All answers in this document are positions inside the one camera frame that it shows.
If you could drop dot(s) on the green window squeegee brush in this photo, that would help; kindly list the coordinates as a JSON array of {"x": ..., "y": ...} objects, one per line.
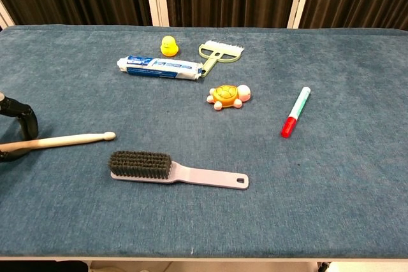
[{"x": 220, "y": 53}]

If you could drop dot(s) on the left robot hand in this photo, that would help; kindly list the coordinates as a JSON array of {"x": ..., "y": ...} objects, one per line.
[{"x": 16, "y": 122}]

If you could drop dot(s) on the marker pen with red cap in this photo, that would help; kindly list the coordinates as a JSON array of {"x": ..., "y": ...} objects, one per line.
[{"x": 294, "y": 113}]

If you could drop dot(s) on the grey brush with black bristles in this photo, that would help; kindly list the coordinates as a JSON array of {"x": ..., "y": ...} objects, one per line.
[{"x": 165, "y": 170}]

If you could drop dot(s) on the yellow rubber duck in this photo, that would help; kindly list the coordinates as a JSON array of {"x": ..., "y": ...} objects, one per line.
[{"x": 169, "y": 46}]

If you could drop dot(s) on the orange toy turtle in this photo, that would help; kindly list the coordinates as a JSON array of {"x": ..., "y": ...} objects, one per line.
[{"x": 228, "y": 96}]

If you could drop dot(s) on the blue white toothpaste tube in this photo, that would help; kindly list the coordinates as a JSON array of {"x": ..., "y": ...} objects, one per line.
[{"x": 159, "y": 67}]

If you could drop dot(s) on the blue felt table mat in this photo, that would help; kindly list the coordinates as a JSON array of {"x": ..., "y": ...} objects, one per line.
[{"x": 204, "y": 141}]

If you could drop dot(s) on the wooden drumstick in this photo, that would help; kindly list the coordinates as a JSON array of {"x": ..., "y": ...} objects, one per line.
[{"x": 63, "y": 141}]

